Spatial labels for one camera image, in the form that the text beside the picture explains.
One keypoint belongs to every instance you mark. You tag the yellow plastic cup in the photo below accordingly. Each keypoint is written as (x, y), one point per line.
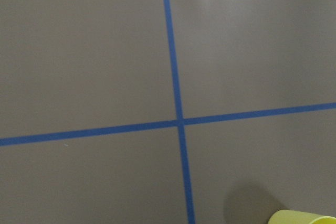
(298, 217)

